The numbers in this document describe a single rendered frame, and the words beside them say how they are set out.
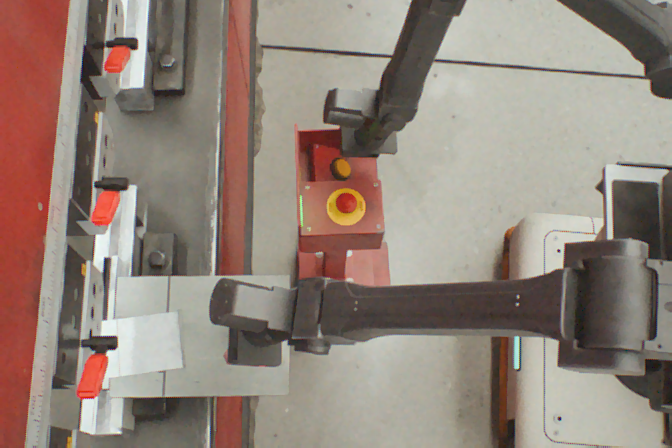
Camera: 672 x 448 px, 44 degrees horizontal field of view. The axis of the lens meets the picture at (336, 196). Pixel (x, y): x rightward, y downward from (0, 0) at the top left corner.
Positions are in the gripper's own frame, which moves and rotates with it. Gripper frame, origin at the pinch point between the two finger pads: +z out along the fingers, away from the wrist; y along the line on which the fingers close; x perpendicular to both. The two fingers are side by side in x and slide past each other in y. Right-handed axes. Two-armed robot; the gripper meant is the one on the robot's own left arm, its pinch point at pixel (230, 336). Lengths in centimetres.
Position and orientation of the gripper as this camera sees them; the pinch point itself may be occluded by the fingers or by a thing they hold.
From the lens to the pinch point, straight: 120.2
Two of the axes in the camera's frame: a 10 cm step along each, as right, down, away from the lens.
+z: -5.3, 2.9, 8.0
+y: 0.1, 9.4, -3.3
